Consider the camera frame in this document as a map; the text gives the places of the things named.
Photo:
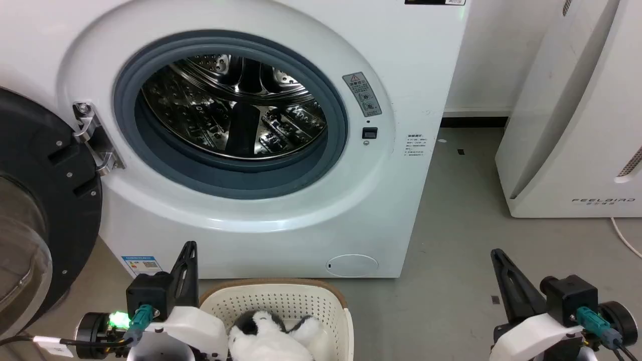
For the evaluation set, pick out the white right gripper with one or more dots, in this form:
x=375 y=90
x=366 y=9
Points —
x=531 y=336

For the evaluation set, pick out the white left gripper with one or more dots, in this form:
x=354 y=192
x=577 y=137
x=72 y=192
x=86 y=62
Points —
x=193 y=328

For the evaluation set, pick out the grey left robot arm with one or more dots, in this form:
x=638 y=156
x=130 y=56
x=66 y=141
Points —
x=160 y=354

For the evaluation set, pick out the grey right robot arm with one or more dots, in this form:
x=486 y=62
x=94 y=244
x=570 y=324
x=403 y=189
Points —
x=586 y=354

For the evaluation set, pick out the white and black plush toy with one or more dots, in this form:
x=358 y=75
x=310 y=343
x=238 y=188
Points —
x=271 y=341

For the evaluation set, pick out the black round washer door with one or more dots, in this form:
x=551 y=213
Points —
x=45 y=200

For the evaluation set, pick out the stainless steel washing machine drum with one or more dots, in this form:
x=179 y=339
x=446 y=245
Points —
x=235 y=110

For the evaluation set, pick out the blue energy label sticker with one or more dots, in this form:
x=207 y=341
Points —
x=142 y=264

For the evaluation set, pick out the white perforated laundry basket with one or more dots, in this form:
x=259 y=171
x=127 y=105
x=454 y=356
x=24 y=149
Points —
x=281 y=303

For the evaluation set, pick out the grey rubber door gasket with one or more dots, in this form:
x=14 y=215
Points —
x=220 y=180

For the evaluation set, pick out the white front-load washing machine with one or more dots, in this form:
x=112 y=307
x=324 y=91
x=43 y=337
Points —
x=281 y=235

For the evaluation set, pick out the round white filter cover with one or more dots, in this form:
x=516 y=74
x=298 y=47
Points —
x=352 y=265

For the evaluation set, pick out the black baseboard strip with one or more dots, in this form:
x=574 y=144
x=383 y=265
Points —
x=474 y=122

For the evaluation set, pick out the metal door hinge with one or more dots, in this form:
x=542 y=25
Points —
x=93 y=135

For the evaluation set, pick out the small white text label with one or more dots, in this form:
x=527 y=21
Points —
x=415 y=145

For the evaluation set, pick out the white air purifier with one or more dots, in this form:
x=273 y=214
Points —
x=577 y=115

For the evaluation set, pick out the black door latch socket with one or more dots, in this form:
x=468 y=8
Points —
x=369 y=133

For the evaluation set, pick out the grey warning sticker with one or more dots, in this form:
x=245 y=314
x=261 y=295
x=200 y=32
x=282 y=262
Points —
x=362 y=94

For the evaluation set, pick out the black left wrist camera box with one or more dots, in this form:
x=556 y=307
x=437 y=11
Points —
x=150 y=296

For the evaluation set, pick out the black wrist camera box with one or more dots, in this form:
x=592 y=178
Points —
x=150 y=296
x=569 y=298

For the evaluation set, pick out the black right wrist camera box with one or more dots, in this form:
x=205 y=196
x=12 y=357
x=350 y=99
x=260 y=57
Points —
x=569 y=298

